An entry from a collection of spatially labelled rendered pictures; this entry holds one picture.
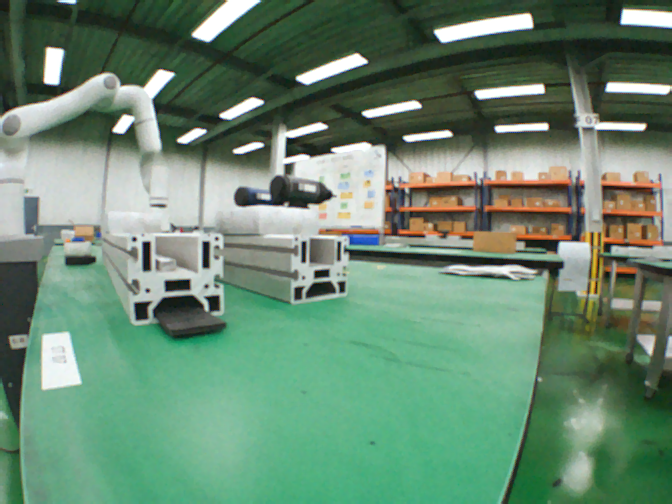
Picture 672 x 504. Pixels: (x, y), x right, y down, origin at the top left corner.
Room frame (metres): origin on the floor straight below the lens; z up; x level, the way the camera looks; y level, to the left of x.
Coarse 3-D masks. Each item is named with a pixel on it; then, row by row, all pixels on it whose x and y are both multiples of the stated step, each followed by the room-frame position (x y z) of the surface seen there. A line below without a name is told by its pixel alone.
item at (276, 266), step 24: (240, 240) 0.47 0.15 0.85; (264, 240) 0.42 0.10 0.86; (288, 240) 0.38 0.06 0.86; (312, 240) 0.45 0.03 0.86; (336, 240) 0.42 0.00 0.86; (240, 264) 0.49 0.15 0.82; (264, 264) 0.41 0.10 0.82; (288, 264) 0.37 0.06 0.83; (312, 264) 0.43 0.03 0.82; (336, 264) 0.42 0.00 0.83; (264, 288) 0.41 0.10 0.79; (288, 288) 0.37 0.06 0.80; (312, 288) 0.46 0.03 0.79; (336, 288) 0.43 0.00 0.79
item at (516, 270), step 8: (456, 272) 0.70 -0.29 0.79; (464, 272) 0.70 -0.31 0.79; (472, 272) 0.69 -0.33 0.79; (480, 272) 0.67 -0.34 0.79; (488, 272) 0.65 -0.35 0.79; (496, 272) 0.64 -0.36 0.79; (504, 272) 0.63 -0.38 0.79; (512, 272) 0.66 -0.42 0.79; (520, 272) 0.65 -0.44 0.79; (528, 272) 0.61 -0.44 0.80; (536, 272) 0.62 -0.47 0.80
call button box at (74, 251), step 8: (64, 248) 0.61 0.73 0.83; (72, 248) 0.62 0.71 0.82; (80, 248) 0.64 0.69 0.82; (88, 248) 0.66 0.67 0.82; (72, 256) 0.62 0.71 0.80; (80, 256) 0.64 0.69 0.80; (88, 256) 0.66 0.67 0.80; (72, 264) 0.62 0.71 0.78; (80, 264) 0.64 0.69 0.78; (88, 264) 0.66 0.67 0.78
